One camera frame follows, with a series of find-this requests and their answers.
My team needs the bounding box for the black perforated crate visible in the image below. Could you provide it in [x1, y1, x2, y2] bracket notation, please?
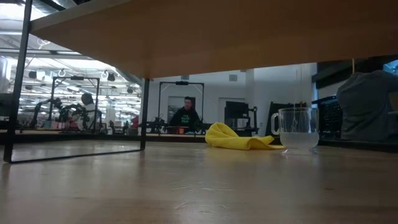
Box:
[312, 95, 343, 141]

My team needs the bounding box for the black aluminium table frame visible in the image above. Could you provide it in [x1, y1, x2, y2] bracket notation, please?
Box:
[0, 132, 398, 154]

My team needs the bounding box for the wooden shelf with black legs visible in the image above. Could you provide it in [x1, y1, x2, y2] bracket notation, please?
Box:
[2, 0, 398, 164]

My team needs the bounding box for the black leaning panel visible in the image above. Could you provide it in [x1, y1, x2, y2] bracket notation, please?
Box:
[266, 101, 307, 139]

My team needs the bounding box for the clear glass mug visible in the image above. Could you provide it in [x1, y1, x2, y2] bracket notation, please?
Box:
[270, 107, 320, 155]

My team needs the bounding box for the yellow cloth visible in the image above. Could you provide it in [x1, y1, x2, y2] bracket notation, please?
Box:
[204, 122, 285, 151]

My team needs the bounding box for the person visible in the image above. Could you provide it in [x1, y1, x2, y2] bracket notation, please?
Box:
[169, 96, 201, 128]
[335, 70, 398, 142]
[75, 92, 98, 131]

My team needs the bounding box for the black background gantry frame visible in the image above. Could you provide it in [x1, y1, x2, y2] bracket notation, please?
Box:
[158, 81, 205, 135]
[50, 76, 100, 131]

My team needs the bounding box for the black monitor cart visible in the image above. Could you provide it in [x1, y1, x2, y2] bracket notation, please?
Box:
[224, 101, 259, 137]

